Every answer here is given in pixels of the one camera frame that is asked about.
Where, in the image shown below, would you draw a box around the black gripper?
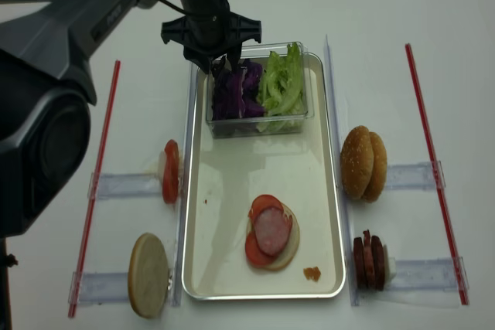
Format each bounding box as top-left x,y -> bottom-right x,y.
161,0 -> 262,73

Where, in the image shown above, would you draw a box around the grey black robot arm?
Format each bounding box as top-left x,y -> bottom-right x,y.
1,0 -> 261,237

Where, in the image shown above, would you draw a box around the green lettuce pile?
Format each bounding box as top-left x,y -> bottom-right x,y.
257,43 -> 306,117

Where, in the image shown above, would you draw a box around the upright tomato slices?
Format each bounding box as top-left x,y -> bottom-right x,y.
162,139 -> 179,205

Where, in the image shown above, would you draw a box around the upper tomato slice on bun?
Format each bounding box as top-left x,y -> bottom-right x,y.
248,194 -> 293,228

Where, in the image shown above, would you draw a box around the tomato slice on bun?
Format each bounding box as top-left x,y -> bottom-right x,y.
248,194 -> 293,228
244,231 -> 276,267

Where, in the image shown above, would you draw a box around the lower tomato slice on bun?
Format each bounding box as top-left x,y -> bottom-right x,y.
244,231 -> 276,267

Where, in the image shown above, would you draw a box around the left dark meat patty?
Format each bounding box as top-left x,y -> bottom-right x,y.
353,237 -> 367,289

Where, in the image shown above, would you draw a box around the dark meat patty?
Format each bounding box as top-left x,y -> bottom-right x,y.
371,236 -> 385,291
353,237 -> 367,289

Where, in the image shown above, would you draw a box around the bacon strip between patties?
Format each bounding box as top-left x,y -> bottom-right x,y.
363,230 -> 376,289

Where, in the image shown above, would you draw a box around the right dark meat patty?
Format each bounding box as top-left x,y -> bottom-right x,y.
371,236 -> 385,291

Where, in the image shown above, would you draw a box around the purple cabbage pile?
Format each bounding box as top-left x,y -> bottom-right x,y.
211,56 -> 265,138

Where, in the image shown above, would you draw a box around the left long clear divider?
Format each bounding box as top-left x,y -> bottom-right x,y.
169,63 -> 198,307

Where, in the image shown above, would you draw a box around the long clear divider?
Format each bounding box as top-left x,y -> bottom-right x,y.
169,63 -> 198,307
323,35 -> 360,307

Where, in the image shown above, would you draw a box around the clear plastic salad container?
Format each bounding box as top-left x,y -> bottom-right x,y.
206,42 -> 312,138

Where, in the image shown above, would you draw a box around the right long clear divider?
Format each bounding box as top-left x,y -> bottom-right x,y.
323,35 -> 360,307

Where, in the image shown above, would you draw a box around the white rectangular serving tray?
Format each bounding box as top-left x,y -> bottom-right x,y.
182,54 -> 346,301

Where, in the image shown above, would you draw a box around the front sesame bun top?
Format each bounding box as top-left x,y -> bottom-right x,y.
340,125 -> 374,200

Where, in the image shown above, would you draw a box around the ham slice on bun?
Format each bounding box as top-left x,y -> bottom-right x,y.
254,207 -> 292,257

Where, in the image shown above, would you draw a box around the rear golden bun top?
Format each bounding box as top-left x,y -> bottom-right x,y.
362,132 -> 387,202

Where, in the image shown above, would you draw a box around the bun bottom on tray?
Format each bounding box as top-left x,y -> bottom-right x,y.
246,208 -> 300,271

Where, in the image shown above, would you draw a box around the upright pale bun half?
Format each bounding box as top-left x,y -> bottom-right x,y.
128,233 -> 169,319

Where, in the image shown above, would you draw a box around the left red tape strip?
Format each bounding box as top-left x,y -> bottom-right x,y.
67,60 -> 121,319

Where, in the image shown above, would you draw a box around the red tape strip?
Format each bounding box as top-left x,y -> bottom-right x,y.
405,43 -> 470,306
67,60 -> 121,319

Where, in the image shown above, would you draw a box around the orange sauce smear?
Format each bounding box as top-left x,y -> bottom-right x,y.
303,267 -> 321,282

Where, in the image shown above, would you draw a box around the white plastic patty stopper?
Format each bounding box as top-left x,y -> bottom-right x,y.
383,244 -> 397,287

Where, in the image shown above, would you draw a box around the right red tape strip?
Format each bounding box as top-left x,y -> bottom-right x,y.
405,43 -> 470,306

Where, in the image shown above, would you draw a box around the upper left clear rail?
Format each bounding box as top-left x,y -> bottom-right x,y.
87,172 -> 162,199

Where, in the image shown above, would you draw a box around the clear rail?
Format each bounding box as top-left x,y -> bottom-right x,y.
87,172 -> 162,199
384,162 -> 446,190
68,272 -> 130,305
386,257 -> 469,291

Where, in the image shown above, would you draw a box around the upper right clear rail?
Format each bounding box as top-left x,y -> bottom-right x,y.
384,162 -> 446,190

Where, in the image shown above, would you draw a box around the lower left clear rail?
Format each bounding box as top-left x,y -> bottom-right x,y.
68,272 -> 130,305

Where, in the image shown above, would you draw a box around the lower right clear rail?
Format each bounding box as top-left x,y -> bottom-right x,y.
386,257 -> 469,291

